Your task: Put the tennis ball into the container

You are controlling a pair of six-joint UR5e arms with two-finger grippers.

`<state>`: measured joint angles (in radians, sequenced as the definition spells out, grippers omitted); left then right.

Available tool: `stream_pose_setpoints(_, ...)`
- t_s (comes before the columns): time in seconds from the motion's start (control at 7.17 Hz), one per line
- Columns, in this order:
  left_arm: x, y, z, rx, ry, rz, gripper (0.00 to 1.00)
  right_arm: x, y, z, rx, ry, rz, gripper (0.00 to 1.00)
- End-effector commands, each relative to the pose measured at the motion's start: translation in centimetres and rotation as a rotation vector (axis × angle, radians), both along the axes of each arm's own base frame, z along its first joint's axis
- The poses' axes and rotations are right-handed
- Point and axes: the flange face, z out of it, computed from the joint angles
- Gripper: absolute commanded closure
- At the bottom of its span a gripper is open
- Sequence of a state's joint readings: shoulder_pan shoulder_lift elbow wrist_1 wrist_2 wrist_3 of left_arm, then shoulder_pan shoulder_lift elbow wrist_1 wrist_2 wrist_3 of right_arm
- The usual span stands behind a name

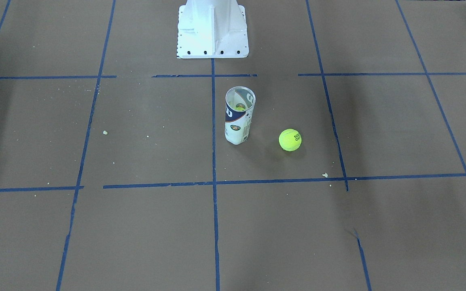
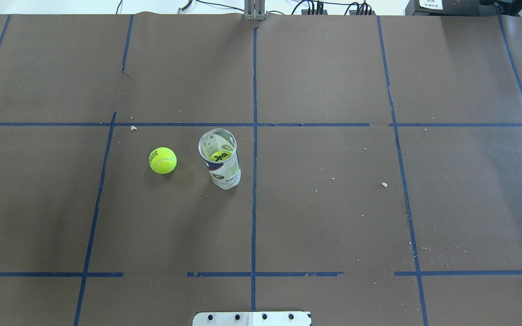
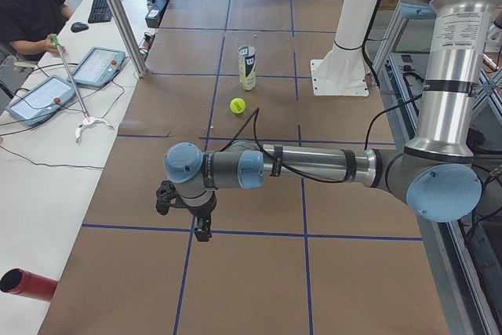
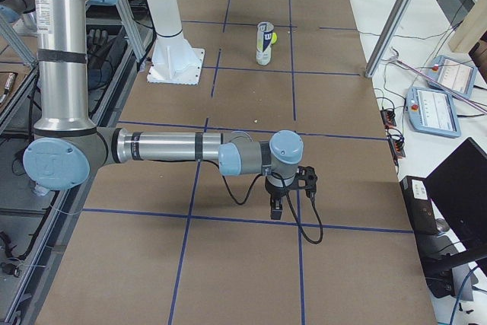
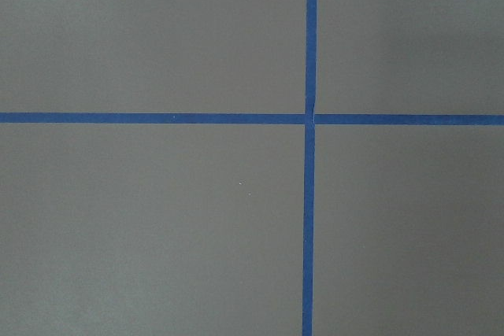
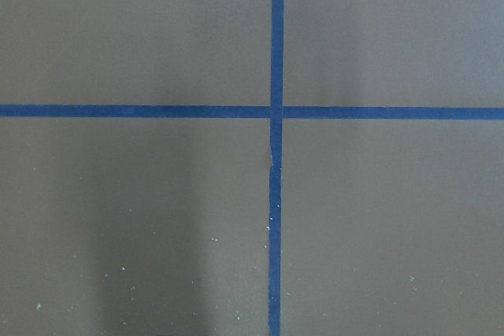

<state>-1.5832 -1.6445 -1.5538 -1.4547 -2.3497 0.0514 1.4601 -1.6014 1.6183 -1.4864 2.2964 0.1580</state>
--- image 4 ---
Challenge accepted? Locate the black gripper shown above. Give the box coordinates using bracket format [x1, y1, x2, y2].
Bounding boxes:
[265, 176, 298, 220]

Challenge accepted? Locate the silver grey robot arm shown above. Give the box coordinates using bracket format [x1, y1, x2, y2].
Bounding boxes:
[23, 0, 307, 220]

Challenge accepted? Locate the clear tennis ball can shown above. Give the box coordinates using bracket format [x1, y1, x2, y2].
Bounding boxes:
[256, 21, 275, 65]

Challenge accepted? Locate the orange black connector block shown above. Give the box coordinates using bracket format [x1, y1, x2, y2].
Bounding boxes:
[380, 109, 396, 128]

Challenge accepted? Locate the black computer box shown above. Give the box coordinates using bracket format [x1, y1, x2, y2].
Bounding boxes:
[399, 176, 438, 235]

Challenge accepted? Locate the near teach pendant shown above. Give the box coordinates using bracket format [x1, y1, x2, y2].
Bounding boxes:
[406, 86, 461, 138]

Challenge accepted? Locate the teach pendant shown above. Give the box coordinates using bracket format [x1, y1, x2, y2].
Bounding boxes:
[406, 86, 461, 138]
[426, 55, 478, 98]

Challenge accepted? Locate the black laptop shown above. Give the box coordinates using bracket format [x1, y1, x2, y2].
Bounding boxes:
[425, 138, 486, 247]

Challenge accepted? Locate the far teach pendant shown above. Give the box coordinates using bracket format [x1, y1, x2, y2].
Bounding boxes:
[426, 55, 478, 98]

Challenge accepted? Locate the wooden beam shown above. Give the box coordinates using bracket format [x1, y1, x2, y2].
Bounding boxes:
[448, 0, 487, 53]

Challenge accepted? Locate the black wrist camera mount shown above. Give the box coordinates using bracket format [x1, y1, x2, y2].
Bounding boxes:
[295, 166, 318, 199]

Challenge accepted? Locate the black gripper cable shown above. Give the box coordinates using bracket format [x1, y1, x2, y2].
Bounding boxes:
[219, 167, 325, 244]

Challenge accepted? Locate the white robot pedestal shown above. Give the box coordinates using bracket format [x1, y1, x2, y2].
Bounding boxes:
[147, 0, 205, 85]

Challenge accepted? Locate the blue network cable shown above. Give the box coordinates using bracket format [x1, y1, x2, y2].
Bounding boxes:
[448, 263, 481, 325]

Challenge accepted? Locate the aluminium frame post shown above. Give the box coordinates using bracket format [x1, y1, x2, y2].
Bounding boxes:
[364, 0, 412, 78]

